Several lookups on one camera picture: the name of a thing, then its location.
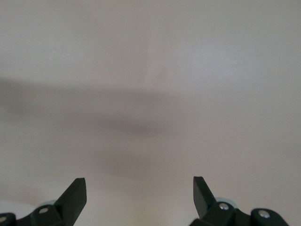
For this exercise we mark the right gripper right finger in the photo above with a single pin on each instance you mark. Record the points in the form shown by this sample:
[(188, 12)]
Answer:
[(203, 200)]

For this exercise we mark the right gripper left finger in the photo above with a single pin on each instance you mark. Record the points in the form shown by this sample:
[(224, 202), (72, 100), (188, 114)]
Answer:
[(70, 202)]

